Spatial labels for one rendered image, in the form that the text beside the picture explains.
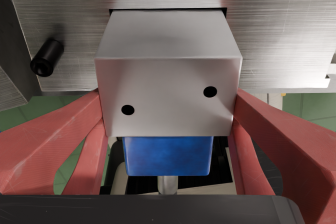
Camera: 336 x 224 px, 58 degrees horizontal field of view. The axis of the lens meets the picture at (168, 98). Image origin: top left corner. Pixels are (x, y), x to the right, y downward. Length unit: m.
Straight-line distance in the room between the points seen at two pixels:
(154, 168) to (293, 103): 1.27
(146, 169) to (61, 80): 0.06
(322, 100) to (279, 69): 1.29
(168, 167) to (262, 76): 0.07
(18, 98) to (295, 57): 0.18
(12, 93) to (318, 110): 1.36
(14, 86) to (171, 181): 0.12
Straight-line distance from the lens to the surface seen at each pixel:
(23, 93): 0.23
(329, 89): 0.31
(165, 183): 0.18
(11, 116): 1.51
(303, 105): 1.44
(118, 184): 0.51
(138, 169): 0.16
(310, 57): 0.17
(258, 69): 0.16
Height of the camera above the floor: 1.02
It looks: 53 degrees down
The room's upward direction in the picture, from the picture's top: 180 degrees clockwise
